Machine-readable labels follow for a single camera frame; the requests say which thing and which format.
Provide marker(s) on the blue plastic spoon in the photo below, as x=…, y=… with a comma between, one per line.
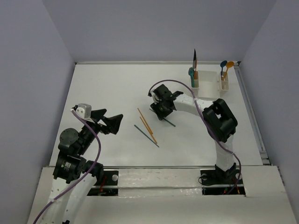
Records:
x=222, y=65

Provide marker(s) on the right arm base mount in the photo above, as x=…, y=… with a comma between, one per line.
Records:
x=213, y=186

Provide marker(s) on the black handled steel knife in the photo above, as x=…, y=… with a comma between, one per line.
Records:
x=194, y=64

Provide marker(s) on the orange chopstick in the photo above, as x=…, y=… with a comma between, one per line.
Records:
x=152, y=136
x=145, y=122

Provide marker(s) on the green chopstick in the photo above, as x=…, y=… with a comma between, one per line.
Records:
x=149, y=138
x=164, y=119

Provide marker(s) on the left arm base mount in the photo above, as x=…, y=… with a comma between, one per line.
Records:
x=108, y=186

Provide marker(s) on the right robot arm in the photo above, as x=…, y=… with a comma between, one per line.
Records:
x=216, y=115

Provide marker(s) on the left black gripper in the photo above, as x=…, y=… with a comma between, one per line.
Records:
x=101, y=124

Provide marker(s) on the white utensil organizer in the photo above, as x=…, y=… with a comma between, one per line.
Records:
x=209, y=85

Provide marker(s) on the orange plastic knife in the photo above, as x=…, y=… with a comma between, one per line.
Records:
x=195, y=73

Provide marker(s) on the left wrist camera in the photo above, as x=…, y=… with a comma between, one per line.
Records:
x=82, y=110

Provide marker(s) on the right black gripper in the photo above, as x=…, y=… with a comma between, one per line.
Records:
x=160, y=115

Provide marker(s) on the orange plastic spoon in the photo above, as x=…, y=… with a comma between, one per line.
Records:
x=229, y=65

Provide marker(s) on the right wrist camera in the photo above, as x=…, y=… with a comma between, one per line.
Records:
x=154, y=96

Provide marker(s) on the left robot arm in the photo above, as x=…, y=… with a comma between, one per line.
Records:
x=77, y=168

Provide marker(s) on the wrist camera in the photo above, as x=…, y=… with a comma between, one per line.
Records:
x=82, y=110
x=154, y=96

